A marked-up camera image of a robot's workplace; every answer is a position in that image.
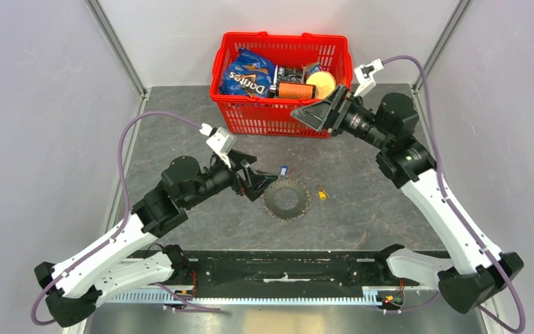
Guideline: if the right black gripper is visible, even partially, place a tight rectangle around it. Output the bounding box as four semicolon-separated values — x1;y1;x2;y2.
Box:
291;83;391;150

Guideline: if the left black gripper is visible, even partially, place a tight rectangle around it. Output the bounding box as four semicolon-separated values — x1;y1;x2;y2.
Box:
184;148;279;209

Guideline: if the yellow tagged key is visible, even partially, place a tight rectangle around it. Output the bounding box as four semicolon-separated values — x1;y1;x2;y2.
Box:
316;184;329;200

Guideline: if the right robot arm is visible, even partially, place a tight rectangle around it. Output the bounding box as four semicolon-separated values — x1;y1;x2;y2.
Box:
291;86;524;314

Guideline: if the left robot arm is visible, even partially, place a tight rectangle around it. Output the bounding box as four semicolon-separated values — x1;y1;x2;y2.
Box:
34;150;278;328

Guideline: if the blue tagged key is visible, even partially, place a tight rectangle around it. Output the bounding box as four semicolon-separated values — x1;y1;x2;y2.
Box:
279;165;289;178

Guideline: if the round yellow lid container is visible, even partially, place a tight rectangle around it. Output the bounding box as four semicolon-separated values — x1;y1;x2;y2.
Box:
306;71;337;100

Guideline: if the orange can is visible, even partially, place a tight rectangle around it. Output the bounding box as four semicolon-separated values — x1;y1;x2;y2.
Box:
275;81;316;100

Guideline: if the dark printed snack packet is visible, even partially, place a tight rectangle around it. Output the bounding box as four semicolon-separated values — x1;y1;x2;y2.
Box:
273;65;304;85

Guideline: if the red plastic shopping basket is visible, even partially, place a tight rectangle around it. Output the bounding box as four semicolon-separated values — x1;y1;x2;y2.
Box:
209;31;353;138

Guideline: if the blue Doritos chip bag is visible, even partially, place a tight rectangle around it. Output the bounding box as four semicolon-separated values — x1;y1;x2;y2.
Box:
219;49;275;98

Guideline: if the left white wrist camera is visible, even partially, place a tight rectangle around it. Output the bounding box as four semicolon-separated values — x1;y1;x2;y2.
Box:
200;123;236;168

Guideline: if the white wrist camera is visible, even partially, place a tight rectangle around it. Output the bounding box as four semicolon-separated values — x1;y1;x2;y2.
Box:
200;123;236;168
353;59;384;97

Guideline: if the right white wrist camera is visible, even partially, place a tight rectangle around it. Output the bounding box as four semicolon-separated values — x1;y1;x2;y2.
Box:
353;59;384;97

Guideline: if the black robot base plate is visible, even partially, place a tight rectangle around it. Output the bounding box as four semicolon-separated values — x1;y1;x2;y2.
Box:
129;249;452;300

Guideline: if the right aluminium frame post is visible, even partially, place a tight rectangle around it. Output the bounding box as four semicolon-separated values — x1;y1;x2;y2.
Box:
423;0;473;77

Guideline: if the aluminium frame post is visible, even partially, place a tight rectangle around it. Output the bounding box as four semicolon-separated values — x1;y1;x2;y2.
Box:
86;0;148;98
423;0;473;77

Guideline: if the slotted metal cable duct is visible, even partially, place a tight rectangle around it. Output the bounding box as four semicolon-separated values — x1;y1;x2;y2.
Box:
106;285;427;306

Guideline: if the left aluminium frame post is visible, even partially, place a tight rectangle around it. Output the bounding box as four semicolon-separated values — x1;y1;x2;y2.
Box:
86;0;148;98

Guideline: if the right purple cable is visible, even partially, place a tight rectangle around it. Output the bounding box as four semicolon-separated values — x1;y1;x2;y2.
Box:
382;55;527;334

